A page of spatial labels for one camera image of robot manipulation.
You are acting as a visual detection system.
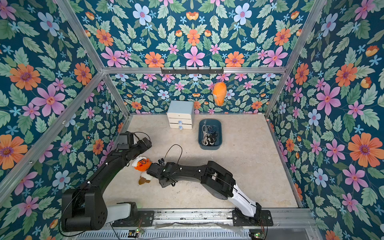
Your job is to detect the cream kitchen scissors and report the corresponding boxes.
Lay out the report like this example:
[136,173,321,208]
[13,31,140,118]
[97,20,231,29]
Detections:
[202,125,211,146]

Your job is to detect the blue handled scissors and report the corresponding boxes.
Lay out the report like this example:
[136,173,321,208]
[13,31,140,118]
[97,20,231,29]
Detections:
[207,126,218,138]

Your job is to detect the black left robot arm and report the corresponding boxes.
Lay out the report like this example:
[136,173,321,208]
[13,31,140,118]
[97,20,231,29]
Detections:
[60,138,152,233]

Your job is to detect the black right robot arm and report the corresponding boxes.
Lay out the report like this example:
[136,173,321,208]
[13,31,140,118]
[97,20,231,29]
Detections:
[147,161,262,219]

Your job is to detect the teal plastic storage box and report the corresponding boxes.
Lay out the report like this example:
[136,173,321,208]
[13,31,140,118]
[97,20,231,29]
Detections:
[198,119,223,151]

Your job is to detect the orange tiger plush toy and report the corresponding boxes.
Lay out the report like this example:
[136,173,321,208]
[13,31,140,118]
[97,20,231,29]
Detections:
[132,157,152,172]

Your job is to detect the brown white plush toy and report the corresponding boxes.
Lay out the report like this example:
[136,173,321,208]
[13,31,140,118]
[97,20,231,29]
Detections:
[139,172,154,186]

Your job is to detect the cream mini drawer cabinet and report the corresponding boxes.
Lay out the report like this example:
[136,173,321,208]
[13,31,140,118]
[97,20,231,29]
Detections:
[167,101,195,130]

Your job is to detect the white ventilation grille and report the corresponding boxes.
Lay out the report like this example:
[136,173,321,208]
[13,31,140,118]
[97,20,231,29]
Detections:
[77,229,251,240]

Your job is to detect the orange plush toy hanging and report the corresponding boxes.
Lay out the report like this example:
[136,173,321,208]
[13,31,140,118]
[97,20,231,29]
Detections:
[212,82,227,107]

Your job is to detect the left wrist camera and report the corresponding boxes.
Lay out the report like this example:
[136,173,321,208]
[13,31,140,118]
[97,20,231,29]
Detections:
[117,132,135,151]

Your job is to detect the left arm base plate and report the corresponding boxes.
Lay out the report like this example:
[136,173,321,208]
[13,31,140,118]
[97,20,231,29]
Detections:
[112,211,155,228]

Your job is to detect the black wall hook rail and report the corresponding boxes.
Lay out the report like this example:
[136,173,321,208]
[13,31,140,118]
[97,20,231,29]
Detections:
[160,67,224,75]

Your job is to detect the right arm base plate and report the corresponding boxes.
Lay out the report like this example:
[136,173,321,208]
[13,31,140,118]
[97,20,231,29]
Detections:
[232,209,274,227]

